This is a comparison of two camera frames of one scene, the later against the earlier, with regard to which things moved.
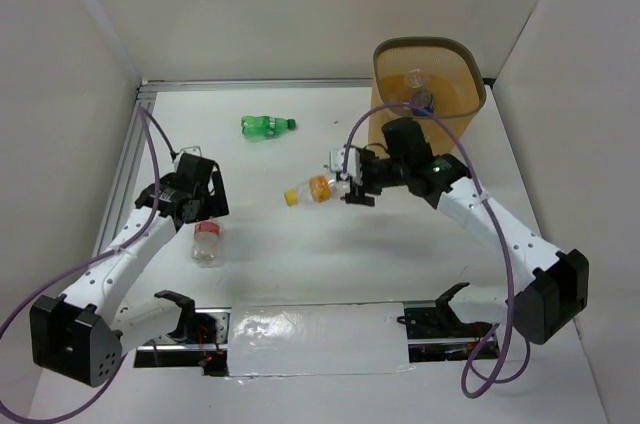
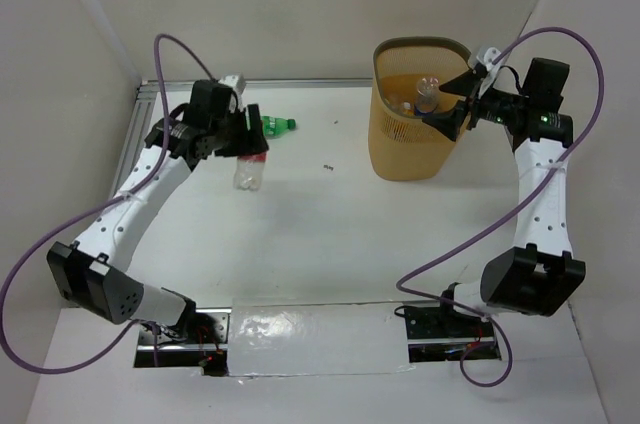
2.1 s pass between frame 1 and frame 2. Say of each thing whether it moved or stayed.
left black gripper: moved
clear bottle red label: moved
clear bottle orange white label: moved
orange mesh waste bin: stayed
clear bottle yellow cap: moved
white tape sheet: stayed
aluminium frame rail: stayed
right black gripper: moved
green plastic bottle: stayed
